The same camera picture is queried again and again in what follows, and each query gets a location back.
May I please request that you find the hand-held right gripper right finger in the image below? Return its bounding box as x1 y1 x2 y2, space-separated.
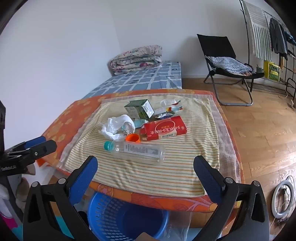
193 155 270 241

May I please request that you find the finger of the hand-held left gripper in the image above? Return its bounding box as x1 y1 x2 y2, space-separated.
22 139 57 163
6 136 47 154

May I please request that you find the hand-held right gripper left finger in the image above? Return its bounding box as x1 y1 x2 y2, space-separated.
22 156 98 241

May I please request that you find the blue plastic basket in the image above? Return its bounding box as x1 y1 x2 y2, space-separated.
87 192 170 241

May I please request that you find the clear plastic bottle teal cap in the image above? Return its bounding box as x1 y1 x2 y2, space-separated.
104 141 166 165

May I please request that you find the white tissue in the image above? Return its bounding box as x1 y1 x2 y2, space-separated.
99 114 136 141

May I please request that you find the green carton box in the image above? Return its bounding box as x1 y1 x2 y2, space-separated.
124 99 155 120

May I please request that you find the orange patterned blanket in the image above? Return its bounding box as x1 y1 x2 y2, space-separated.
37 89 245 212

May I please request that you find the clear plastic sheet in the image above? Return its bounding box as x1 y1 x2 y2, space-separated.
166 211 201 241

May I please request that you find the yellow striped towel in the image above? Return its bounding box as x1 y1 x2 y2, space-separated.
57 94 220 198

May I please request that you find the teal flat packet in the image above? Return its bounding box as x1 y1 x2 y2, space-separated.
133 118 148 128

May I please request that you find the crumpled green white wrapper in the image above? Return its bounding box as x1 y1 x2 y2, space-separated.
153 111 178 120

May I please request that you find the white plastic wrapper red print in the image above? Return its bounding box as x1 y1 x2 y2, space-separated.
160 98 183 111

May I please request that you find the blue plaid mattress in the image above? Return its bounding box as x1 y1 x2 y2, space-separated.
82 61 183 100

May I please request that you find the blue checked cushion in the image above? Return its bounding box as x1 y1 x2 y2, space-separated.
211 56 255 75

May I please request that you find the folded floral quilt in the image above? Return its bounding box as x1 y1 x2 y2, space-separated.
109 45 163 75

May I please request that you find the yellow crate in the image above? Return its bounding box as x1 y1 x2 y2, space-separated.
263 60 281 82

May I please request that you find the black clothes rack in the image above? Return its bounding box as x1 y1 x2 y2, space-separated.
239 0 296 100

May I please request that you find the black folding chair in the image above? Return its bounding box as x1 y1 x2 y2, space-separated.
197 34 265 106

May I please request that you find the green striped hanging cloth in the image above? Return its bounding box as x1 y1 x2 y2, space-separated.
243 1 273 60

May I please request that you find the dark hanging jacket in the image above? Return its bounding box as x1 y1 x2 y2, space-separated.
269 17 288 61

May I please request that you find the teal hanging garment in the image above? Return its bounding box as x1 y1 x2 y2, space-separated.
283 28 296 47

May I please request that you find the white ring light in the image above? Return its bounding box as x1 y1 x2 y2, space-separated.
272 175 295 218

